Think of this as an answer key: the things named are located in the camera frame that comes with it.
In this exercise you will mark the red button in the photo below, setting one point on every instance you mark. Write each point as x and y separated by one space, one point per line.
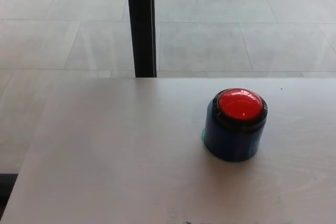
231 134

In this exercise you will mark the black vertical post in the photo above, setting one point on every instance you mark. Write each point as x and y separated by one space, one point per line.
141 24

